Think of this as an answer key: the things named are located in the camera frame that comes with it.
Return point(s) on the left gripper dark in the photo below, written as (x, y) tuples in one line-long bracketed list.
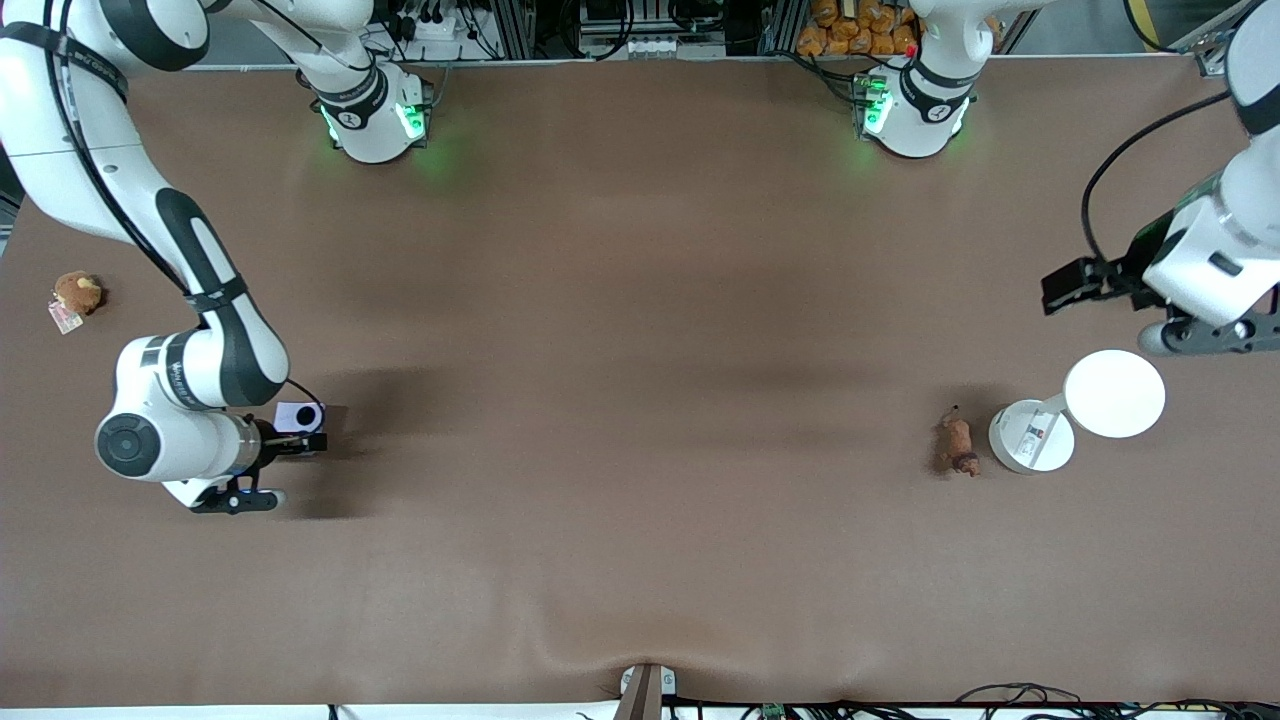
[(1120, 274)]

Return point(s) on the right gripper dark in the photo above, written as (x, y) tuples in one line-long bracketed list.
[(270, 441)]

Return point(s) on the brown lion statue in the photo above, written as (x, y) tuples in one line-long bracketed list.
[(957, 440)]

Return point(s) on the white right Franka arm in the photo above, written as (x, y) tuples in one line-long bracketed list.
[(130, 445)]

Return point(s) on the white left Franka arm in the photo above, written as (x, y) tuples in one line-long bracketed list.
[(915, 110)]

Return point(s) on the white round table lamp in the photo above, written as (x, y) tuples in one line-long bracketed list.
[(1115, 393)]

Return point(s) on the colourful paper tag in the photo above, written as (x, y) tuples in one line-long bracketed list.
[(66, 320)]

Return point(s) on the brown plush toy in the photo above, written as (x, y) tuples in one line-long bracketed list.
[(78, 292)]

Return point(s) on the orange stuffed toys pile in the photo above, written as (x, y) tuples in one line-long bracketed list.
[(855, 30)]

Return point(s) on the white power strip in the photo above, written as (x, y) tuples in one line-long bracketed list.
[(432, 27)]

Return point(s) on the aluminium frame profile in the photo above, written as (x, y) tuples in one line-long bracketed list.
[(1212, 62)]

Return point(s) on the metal post with bracket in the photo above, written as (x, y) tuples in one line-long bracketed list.
[(645, 695)]

